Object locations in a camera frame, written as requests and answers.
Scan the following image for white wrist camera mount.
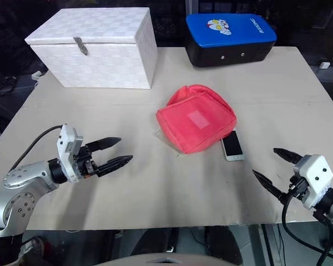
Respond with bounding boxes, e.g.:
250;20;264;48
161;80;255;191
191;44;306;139
56;124;84;183
292;154;333;210

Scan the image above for black floor cables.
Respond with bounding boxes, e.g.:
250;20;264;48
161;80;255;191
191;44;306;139
0;75;18;98

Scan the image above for dark rounded shape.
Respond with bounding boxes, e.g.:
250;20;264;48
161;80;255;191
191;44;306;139
132;226;180;254

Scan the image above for red fabric pouch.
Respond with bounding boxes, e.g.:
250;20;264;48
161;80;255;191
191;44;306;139
155;85;238;155

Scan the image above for grey table leg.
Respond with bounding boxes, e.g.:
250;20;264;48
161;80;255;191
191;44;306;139
249;223;270;266

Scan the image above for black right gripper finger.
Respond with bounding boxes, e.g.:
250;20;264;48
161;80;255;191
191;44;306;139
273;147;305;165
252;169;289;206

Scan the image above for blue and black padded box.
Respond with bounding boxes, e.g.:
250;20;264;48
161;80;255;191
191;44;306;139
185;13;278;68

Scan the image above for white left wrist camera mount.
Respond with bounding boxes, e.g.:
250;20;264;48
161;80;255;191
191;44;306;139
56;124;84;183

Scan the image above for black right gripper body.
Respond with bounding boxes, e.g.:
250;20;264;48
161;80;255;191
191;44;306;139
286;176;312;202

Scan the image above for white checkered lidded box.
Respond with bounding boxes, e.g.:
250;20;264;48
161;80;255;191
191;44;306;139
24;7;159;90

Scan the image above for metal box latch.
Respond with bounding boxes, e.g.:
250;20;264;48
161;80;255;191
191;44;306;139
73;36;89;57

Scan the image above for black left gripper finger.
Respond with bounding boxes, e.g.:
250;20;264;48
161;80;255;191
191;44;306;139
85;136;122;154
95;155;134;178

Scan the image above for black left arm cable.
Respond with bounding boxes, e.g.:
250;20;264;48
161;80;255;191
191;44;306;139
9;125;64;170

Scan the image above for white smartphone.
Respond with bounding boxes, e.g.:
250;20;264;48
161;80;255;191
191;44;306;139
220;130;245;162

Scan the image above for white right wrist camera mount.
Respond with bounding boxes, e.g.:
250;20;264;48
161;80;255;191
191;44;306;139
292;154;333;210

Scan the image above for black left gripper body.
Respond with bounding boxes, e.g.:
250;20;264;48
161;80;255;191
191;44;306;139
71;144;100;180

